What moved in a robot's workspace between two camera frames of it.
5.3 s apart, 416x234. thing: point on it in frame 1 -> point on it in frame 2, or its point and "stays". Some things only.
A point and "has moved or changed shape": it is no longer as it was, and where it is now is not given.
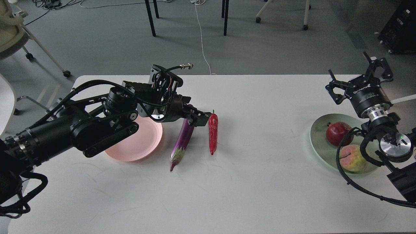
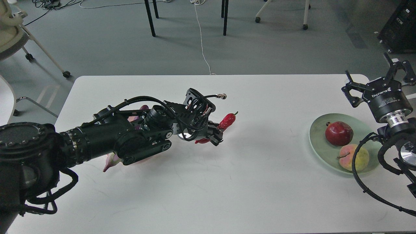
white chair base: x=308 y=7 stays
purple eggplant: x=177 y=153 -> x=112 y=160
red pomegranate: x=335 y=131 stays
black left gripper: x=172 y=108 -> x=197 y=127
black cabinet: x=398 y=36 stays
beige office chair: x=13 y=35 stays
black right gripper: x=368 y=97 -> x=382 y=94
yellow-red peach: x=351 y=158 stays
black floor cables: x=50 y=5 stays
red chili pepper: x=213 y=132 has moved or changed shape
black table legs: x=152 y=23 stays
